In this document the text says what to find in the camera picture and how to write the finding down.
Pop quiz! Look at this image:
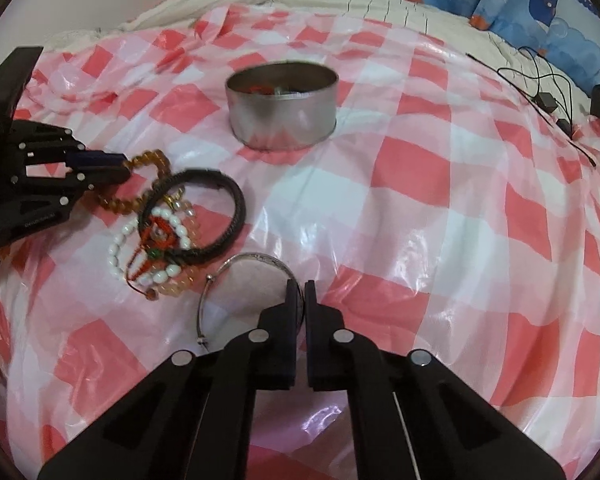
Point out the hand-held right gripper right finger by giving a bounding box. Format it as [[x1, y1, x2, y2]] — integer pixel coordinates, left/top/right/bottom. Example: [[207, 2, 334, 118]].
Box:
[[306, 282, 565, 480]]

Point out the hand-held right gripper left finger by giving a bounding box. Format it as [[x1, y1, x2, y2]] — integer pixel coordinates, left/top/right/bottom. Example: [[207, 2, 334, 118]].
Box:
[[37, 280, 301, 480]]

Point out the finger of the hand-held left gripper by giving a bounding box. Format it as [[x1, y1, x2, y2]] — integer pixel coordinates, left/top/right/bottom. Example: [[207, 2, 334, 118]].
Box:
[[14, 122, 129, 171], [12, 166, 132, 211]]

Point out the silver bangle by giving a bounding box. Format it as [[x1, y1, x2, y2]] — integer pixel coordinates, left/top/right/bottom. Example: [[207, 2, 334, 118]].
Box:
[[197, 252, 305, 351]]

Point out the round metal tin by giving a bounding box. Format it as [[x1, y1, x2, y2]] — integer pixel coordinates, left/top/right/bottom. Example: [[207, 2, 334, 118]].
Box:
[[225, 61, 339, 152]]

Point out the red checkered plastic sheet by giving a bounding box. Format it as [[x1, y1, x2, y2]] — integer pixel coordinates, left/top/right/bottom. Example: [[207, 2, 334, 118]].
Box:
[[0, 2, 600, 480]]

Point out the red cord bracelet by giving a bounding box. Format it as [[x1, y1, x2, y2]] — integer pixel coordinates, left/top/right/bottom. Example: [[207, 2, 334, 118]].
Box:
[[125, 215, 181, 301]]

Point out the white bead bracelet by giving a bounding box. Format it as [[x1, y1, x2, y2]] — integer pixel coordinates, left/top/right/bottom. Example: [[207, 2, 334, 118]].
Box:
[[107, 209, 193, 288]]

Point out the pale peach bead bracelet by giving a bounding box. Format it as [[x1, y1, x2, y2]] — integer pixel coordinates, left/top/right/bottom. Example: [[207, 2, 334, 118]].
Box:
[[150, 195, 203, 301]]

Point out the black woven bracelet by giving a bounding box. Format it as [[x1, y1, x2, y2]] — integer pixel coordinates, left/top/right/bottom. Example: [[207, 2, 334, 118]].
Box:
[[137, 169, 245, 263]]

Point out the thin black plug cable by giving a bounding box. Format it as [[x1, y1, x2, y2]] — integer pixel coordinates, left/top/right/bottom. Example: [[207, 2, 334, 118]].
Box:
[[466, 52, 597, 167]]

